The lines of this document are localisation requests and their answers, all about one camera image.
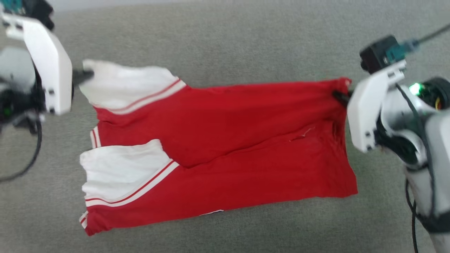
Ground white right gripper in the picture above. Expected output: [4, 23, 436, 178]
[332, 59, 408, 154]

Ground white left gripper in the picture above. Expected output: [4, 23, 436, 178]
[0, 13, 95, 116]

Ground red and white shorts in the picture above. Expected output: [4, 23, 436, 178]
[78, 59, 359, 236]

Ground grey fabric sofa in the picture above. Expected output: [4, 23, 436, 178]
[0, 0, 450, 253]

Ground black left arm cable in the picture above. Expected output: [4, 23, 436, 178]
[0, 119, 43, 183]

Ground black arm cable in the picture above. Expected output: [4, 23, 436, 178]
[396, 84, 437, 253]
[0, 119, 43, 183]

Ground black right camera cable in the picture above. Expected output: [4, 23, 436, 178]
[399, 22, 450, 54]

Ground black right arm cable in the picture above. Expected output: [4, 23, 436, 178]
[396, 84, 437, 253]

